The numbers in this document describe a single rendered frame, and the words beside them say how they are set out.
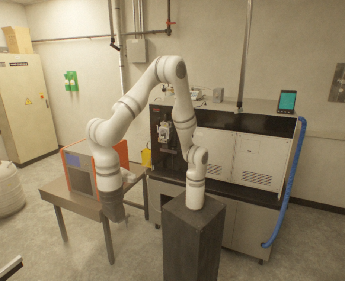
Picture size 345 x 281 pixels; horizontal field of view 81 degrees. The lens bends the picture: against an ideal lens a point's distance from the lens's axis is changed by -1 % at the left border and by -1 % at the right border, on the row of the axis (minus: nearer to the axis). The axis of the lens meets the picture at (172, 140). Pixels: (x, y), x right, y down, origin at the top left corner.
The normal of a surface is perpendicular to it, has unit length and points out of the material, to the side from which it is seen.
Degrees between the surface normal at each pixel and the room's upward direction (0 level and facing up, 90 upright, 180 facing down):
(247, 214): 90
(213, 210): 0
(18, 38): 90
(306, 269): 0
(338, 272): 0
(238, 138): 90
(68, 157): 90
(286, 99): 80
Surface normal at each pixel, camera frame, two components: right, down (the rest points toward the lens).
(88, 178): -0.41, 0.33
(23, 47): 0.91, 0.15
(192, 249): -0.67, 0.26
